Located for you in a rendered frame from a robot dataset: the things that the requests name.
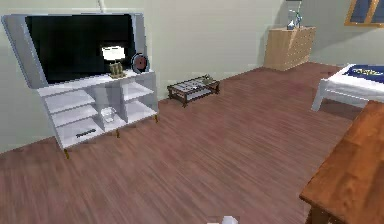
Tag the small white object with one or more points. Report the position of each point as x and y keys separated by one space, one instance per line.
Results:
x=227 y=220

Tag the small green item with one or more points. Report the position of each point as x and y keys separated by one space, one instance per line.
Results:
x=208 y=80

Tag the dark glass coffee table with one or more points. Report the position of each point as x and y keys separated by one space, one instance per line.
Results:
x=193 y=88

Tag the white shade table lamp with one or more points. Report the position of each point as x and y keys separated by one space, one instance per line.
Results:
x=115 y=60

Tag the white bed blue cover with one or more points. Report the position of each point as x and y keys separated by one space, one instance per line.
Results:
x=353 y=85

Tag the grey flat television set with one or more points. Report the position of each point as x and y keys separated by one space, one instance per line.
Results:
x=76 y=46

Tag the white shelf unit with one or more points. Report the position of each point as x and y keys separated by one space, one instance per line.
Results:
x=100 y=103

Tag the black remote control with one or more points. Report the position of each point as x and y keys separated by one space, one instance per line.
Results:
x=85 y=133

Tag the light wood chest of drawers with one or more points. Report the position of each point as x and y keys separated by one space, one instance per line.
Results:
x=288 y=48

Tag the brown wooden table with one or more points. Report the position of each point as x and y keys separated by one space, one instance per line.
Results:
x=353 y=173

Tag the round dark clock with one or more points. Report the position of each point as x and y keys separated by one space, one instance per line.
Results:
x=140 y=62

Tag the clear glass vase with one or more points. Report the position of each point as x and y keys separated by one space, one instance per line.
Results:
x=294 y=19

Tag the clear glass cup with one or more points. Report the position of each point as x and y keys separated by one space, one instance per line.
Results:
x=108 y=115

